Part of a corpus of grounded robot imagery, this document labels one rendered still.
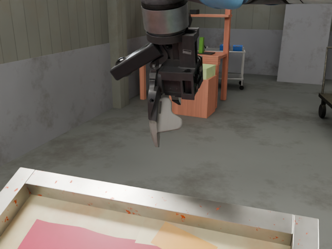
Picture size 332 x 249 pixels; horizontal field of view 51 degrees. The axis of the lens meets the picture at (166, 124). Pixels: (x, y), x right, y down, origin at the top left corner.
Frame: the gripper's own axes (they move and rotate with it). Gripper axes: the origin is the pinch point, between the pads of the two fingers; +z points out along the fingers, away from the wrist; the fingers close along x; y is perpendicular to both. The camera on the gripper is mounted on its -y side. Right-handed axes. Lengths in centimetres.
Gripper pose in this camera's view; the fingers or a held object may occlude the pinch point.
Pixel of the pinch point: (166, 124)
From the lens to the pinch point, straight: 71.0
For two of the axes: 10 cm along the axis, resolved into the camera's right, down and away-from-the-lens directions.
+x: 3.1, -5.7, 7.6
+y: 9.5, 1.1, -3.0
